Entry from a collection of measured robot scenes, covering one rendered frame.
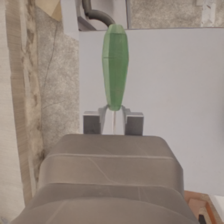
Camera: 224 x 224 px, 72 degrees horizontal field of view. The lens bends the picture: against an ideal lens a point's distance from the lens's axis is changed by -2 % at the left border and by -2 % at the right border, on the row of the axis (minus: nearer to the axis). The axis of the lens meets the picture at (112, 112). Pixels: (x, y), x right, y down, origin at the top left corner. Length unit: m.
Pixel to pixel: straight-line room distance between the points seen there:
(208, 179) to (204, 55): 0.15
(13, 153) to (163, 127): 1.73
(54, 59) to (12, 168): 1.18
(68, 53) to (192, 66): 1.54
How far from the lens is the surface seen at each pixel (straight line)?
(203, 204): 1.12
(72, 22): 0.23
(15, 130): 1.72
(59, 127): 1.82
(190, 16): 1.55
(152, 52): 0.20
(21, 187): 2.01
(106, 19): 0.28
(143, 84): 0.20
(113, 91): 0.15
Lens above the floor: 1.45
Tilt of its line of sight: 71 degrees down
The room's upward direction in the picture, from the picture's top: 128 degrees counter-clockwise
